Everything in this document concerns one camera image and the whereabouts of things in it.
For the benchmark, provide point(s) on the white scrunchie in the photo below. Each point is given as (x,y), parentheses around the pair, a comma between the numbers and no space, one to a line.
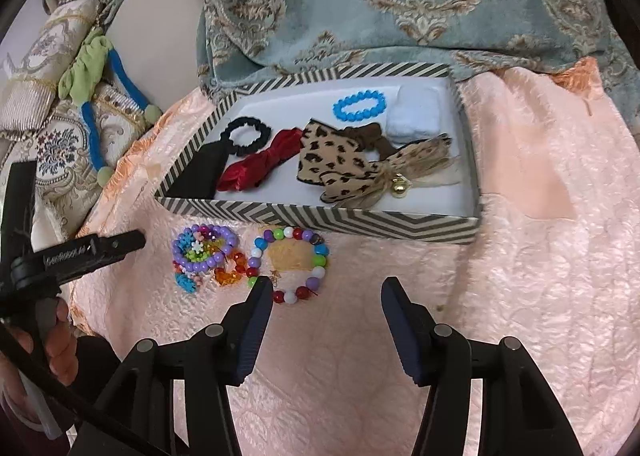
(415,121)

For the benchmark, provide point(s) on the ornate bolster cushion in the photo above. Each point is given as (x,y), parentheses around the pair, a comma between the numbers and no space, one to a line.
(35,61)

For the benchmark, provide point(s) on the person's left hand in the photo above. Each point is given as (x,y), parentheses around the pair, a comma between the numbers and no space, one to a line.
(60,351)

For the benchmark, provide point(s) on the tulle bow with gold bell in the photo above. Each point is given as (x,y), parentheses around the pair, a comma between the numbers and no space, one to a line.
(425,156)

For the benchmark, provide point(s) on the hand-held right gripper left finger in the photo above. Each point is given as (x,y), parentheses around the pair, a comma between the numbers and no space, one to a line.
(252,331)

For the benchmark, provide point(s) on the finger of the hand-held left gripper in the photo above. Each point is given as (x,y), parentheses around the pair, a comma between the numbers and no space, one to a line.
(20,206)
(100,250)

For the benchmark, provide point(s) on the floral embroidered cushion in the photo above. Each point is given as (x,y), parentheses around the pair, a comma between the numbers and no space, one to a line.
(55,151)

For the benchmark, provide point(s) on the leopard print hair bow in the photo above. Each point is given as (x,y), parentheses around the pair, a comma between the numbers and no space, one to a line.
(330,151)

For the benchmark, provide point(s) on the green and blue plush toy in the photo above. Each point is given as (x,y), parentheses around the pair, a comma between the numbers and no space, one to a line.
(85,71)

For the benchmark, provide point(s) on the beige sofa back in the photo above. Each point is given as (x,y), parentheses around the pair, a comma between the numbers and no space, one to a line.
(160,36)

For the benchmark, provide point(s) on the brown scrunchie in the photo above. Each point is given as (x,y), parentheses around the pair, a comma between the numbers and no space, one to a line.
(370,134)

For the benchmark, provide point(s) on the black hair bow scrunchie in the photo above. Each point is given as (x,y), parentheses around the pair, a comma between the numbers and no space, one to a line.
(200,171)

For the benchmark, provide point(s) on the red velvet hair bow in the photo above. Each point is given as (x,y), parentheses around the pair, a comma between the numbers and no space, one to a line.
(260,161)

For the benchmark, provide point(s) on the striped cardboard box tray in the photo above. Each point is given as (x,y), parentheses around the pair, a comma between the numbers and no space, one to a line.
(440,186)

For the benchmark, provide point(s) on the teal damask cloth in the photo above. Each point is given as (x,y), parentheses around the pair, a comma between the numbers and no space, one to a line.
(425,1)

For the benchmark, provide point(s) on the pink textured blanket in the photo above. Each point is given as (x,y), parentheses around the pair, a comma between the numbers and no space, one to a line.
(525,286)

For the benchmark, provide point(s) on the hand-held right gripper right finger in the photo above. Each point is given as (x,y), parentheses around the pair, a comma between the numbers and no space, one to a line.
(400,331)

